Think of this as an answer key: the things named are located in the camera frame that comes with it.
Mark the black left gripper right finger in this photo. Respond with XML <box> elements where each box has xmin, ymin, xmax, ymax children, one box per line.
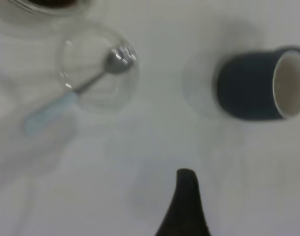
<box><xmin>186</xmin><ymin>168</ymin><xmax>212</xmax><ymax>236</ymax></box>

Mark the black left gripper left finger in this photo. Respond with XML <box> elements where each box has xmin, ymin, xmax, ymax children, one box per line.
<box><xmin>154</xmin><ymin>168</ymin><xmax>189</xmax><ymax>236</ymax></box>

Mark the dark grey ceramic mug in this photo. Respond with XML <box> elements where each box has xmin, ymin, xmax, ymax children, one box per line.
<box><xmin>215</xmin><ymin>45</ymin><xmax>300</xmax><ymax>121</ymax></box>

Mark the metal spoon light blue handle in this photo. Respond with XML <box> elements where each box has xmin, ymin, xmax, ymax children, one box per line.
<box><xmin>23</xmin><ymin>45</ymin><xmax>138</xmax><ymax>137</ymax></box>

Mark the clear round glass lid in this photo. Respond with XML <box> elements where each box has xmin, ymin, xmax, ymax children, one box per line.
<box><xmin>56</xmin><ymin>22</ymin><xmax>140</xmax><ymax>115</ymax></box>

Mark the dark coffee beans pile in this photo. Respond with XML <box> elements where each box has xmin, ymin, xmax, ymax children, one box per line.
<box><xmin>27</xmin><ymin>0</ymin><xmax>78</xmax><ymax>7</ymax></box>

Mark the clear double-wall glass cup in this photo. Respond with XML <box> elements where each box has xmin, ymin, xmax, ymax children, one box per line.
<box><xmin>7</xmin><ymin>0</ymin><xmax>96</xmax><ymax>17</ymax></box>

